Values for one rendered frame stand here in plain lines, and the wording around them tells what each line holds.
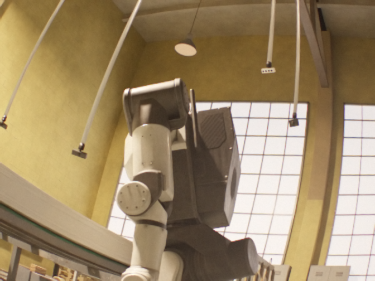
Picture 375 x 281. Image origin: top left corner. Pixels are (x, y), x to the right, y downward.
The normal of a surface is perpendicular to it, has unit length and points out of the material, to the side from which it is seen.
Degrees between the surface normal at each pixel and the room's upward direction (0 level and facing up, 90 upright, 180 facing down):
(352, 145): 90
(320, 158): 90
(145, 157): 86
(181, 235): 90
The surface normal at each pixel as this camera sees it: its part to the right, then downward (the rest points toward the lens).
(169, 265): -0.43, -0.46
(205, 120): -0.21, -0.51
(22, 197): 0.88, 0.00
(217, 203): -0.16, -0.11
